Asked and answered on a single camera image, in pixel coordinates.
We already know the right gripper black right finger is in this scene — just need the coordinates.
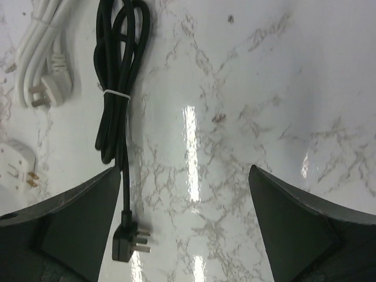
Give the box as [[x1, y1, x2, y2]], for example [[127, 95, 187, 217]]
[[249, 165, 375, 281]]

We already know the white adapter plug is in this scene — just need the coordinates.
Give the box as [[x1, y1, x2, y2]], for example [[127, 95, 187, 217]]
[[1, 140, 39, 192]]

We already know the black plug with cable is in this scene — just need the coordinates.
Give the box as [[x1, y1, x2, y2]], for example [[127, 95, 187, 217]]
[[93, 1, 151, 263]]

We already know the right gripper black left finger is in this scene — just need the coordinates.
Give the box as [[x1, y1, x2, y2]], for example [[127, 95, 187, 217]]
[[1, 167, 120, 281]]

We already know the white coiled strip cable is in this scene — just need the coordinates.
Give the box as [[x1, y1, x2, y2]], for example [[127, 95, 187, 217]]
[[14, 0, 78, 109]]

